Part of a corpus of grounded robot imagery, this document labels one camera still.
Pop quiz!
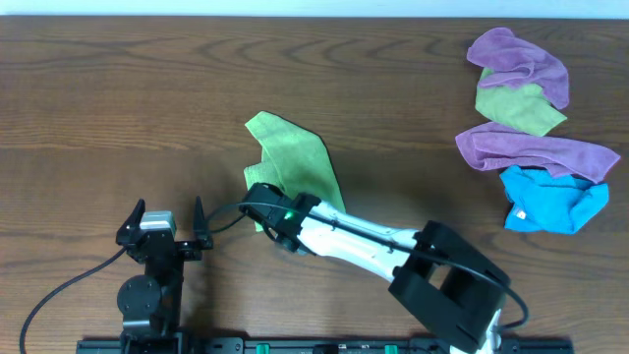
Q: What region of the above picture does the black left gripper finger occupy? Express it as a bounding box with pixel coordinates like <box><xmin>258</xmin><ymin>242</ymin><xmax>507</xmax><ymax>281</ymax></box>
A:
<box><xmin>117</xmin><ymin>199</ymin><xmax>145</xmax><ymax>241</ymax></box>
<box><xmin>193</xmin><ymin>196</ymin><xmax>211</xmax><ymax>244</ymax></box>

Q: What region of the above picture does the light green microfiber cloth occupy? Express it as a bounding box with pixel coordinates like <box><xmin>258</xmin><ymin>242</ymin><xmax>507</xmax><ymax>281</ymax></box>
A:
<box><xmin>244</xmin><ymin>111</ymin><xmax>345</xmax><ymax>211</ymax></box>

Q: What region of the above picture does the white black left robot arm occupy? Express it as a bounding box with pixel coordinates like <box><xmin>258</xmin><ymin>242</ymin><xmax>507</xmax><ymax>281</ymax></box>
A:
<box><xmin>116</xmin><ymin>199</ymin><xmax>213</xmax><ymax>341</ymax></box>

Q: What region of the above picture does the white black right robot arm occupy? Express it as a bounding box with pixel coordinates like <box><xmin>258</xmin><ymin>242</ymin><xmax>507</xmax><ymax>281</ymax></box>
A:
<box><xmin>240</xmin><ymin>183</ymin><xmax>510</xmax><ymax>353</ymax></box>

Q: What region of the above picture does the lower purple cloth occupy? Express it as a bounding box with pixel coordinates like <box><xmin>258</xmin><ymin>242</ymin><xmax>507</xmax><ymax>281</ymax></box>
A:
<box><xmin>455</xmin><ymin>122</ymin><xmax>620</xmax><ymax>183</ymax></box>

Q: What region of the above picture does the purple cloth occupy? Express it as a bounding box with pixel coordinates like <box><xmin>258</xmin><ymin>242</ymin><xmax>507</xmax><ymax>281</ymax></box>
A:
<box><xmin>455</xmin><ymin>122</ymin><xmax>620</xmax><ymax>183</ymax></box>
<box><xmin>467</xmin><ymin>28</ymin><xmax>569</xmax><ymax>109</ymax></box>

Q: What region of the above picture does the blue cloth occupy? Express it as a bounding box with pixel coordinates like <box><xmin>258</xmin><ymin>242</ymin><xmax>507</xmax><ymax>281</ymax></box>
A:
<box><xmin>500</xmin><ymin>165</ymin><xmax>609</xmax><ymax>235</ymax></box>

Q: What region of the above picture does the olive green cloth in pile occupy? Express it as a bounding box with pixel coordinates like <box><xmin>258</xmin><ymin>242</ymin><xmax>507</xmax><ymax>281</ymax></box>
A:
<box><xmin>475</xmin><ymin>84</ymin><xmax>567</xmax><ymax>137</ymax></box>

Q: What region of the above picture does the upper purple cloth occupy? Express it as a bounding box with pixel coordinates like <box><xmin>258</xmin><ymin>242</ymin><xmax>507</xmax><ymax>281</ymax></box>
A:
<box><xmin>467</xmin><ymin>28</ymin><xmax>569</xmax><ymax>109</ymax></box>

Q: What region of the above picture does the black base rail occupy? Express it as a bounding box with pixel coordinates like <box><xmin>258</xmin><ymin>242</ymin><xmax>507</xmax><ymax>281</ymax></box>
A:
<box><xmin>76</xmin><ymin>335</ymin><xmax>574</xmax><ymax>354</ymax></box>

